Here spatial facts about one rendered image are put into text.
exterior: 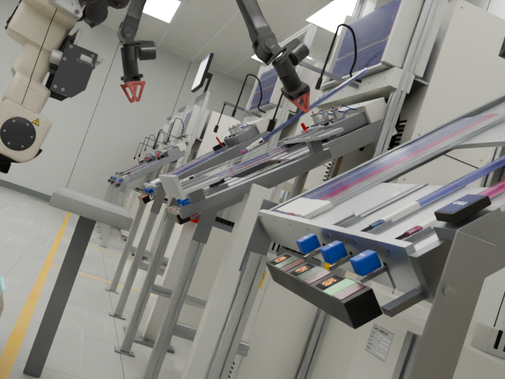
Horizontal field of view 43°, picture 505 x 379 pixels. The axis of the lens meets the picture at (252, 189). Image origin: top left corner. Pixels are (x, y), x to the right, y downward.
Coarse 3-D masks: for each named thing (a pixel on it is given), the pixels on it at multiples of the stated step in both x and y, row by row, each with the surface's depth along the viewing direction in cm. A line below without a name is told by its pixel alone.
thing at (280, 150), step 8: (272, 152) 276; (280, 152) 263; (248, 160) 284; (256, 160) 268; (264, 160) 261; (232, 168) 276; (240, 168) 261; (248, 168) 259; (216, 176) 271; (224, 176) 258
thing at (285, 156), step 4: (300, 148) 254; (304, 148) 249; (292, 152) 253; (296, 152) 248; (300, 152) 242; (304, 152) 233; (280, 156) 254; (284, 156) 250; (288, 156) 241; (292, 156) 238; (268, 160) 264; (272, 160) 259; (276, 160) 253; (280, 160) 248; (284, 160) 243
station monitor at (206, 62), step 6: (210, 54) 693; (204, 60) 720; (210, 60) 693; (204, 66) 700; (198, 72) 736; (204, 72) 692; (198, 78) 715; (204, 78) 692; (210, 78) 720; (198, 84) 696; (192, 90) 736; (204, 90) 720
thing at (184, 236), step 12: (192, 216) 314; (180, 228) 320; (192, 228) 318; (180, 240) 317; (180, 252) 317; (168, 264) 317; (180, 264) 317; (168, 276) 316; (156, 300) 315; (168, 300) 316; (156, 312) 315; (156, 324) 315; (144, 336) 314; (156, 336) 328; (168, 348) 310
